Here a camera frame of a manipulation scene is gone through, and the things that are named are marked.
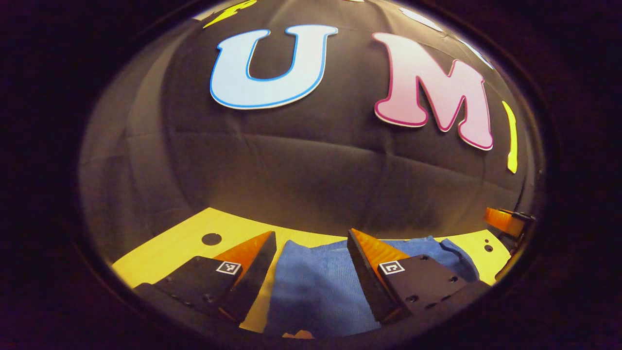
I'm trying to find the blue jacket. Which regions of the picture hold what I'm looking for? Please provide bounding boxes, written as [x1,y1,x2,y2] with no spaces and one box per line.
[265,236,482,339]

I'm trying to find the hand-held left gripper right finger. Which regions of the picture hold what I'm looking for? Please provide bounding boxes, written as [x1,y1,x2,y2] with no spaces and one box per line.
[347,228,491,324]

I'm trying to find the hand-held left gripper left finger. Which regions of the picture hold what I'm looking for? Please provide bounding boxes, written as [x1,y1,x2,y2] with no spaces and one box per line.
[134,231,277,324]

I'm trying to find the black backdrop cloth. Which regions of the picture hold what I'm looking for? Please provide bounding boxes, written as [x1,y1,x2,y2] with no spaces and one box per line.
[78,0,537,244]

